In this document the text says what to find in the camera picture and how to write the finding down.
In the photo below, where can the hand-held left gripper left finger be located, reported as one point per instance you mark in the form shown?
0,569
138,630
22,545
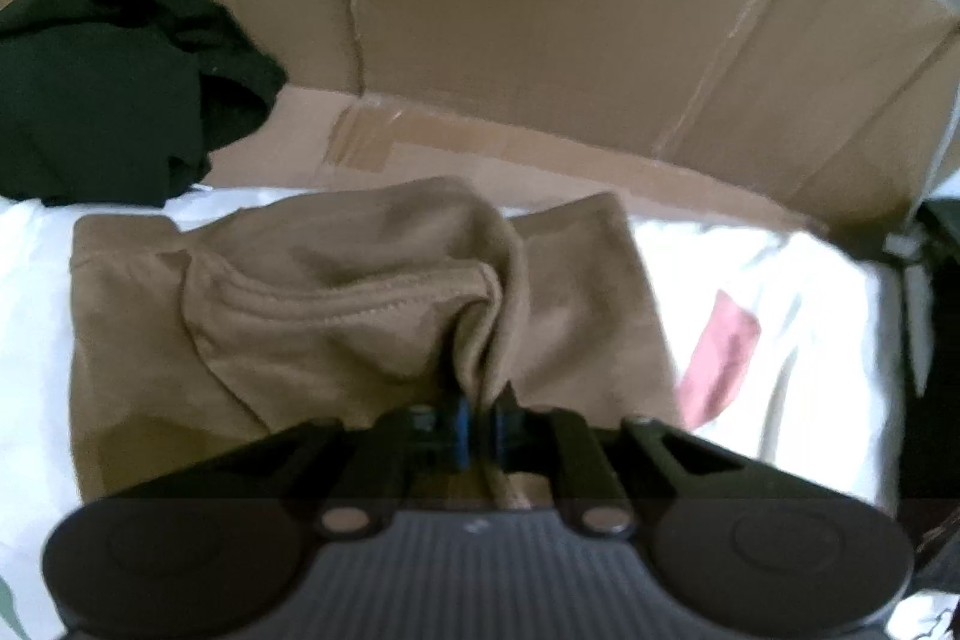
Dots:
459,431

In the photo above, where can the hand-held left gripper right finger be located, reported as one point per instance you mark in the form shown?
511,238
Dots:
577,460

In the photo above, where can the brown printed t-shirt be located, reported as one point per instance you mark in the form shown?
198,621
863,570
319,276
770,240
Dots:
337,310

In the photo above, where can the white bear-print blanket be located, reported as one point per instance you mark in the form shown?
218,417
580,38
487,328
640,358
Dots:
810,325

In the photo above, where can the black bag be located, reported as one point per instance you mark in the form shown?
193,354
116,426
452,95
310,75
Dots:
941,325

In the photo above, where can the large cardboard box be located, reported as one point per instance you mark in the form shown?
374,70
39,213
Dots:
562,10

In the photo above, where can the black garment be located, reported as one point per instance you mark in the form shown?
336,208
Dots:
97,108

